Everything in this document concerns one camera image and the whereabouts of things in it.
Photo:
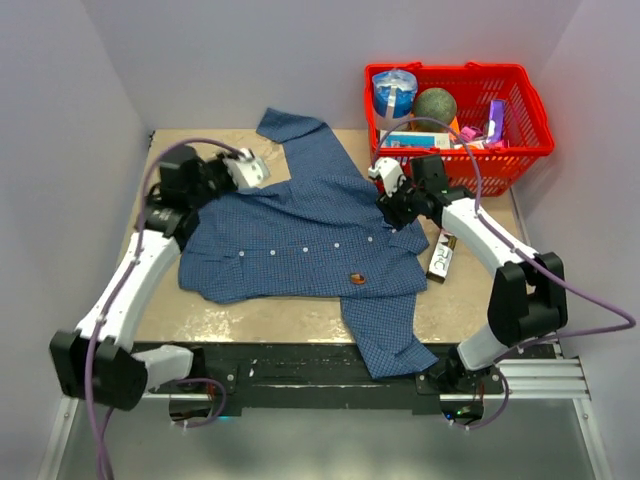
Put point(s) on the red plastic basket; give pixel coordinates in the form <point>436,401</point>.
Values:
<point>526,131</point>

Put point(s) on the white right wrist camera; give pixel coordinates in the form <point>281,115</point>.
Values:
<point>389,173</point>

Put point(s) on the blue white razor box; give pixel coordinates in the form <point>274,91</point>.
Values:
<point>413,139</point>

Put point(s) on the aluminium frame rail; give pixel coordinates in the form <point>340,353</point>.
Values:
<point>539,372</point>

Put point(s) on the purple snack package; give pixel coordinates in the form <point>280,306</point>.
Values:
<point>495,126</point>

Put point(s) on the blue plaid shirt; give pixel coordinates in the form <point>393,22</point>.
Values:
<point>306,236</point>

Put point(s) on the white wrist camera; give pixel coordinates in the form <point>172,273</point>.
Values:
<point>389,173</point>
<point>246,169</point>

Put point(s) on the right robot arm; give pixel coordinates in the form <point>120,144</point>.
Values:
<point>524,304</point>

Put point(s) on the blue white wrapped roll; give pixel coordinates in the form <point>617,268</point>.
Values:
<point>394,92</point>

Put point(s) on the green round melon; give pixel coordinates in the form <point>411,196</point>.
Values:
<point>436,103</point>

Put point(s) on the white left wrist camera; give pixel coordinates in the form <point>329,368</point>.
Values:
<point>246,169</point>

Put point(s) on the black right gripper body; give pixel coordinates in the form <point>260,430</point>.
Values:
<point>403,208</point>

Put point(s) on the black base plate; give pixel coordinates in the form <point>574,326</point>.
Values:
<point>325,377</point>

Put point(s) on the pink small package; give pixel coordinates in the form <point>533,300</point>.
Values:
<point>469,134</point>

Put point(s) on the white chocolate bar box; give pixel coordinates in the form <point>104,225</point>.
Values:
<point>442,256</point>

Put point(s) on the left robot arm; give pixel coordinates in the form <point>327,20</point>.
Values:
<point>95,361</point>

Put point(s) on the orange package in basket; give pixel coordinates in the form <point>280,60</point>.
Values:
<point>455,129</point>

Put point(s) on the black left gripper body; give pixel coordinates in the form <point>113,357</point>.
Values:
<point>217,182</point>

